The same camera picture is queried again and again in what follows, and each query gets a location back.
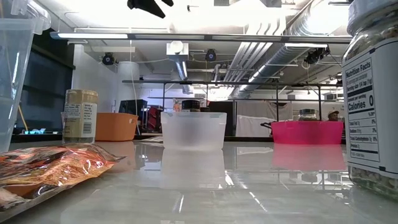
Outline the orange label jar black lid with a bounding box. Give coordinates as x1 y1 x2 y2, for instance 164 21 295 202
181 99 201 113

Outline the tan lid spice jar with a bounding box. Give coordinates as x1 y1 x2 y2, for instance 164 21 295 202
62 89 99 144

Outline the green lid herb jar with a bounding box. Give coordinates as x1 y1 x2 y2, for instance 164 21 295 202
341 0 398 200
298 108 317 122

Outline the overhead rig light bar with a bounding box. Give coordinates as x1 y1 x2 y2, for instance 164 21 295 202
49 30 354 44

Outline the black background monitor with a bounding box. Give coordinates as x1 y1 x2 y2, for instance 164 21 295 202
119 99 149 125

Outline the orange plastic bin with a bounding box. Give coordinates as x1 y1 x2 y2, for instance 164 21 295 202
95 112 139 142

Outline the frosted white plastic bin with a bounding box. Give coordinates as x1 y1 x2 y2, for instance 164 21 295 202
160 111 228 150

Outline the clear plastic storage bin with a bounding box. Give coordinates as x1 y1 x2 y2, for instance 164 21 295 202
0 0 52 153

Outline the white hanging cloth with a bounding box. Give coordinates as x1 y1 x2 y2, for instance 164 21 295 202
235 101 295 138

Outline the orange taco mix packet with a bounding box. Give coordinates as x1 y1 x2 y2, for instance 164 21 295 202
0 143 127 212

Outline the pink plastic bin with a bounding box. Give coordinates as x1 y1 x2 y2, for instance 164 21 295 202
271 120 345 145

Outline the black background rig frame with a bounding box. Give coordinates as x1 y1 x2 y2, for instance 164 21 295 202
122 80 343 122

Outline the silver ventilation duct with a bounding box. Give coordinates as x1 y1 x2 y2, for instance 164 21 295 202
228 0 352 99

